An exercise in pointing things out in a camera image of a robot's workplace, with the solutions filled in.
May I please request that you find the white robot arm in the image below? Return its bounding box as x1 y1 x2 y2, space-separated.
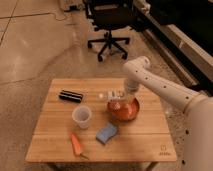
123 56 213 171

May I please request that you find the orange ceramic bowl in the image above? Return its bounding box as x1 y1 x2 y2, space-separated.
107 98 140 121

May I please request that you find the blue sponge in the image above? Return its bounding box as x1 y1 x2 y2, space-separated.
96 123 118 144

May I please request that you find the black office chair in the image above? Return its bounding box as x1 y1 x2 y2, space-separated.
83 0 142 62

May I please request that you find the clear plastic cup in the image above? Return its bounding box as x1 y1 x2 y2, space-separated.
72 105 92 129

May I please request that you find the wooden table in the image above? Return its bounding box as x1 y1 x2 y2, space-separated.
26 78 177 163

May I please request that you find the black rectangular case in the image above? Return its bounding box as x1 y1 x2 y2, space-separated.
59 90 83 103

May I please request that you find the clear plastic bottle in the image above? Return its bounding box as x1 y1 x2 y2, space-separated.
99 90 125 101

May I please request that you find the long workbench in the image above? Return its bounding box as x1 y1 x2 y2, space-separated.
133 0 213 94

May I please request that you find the orange carrot toy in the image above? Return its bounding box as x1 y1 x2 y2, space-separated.
71 133 87 159

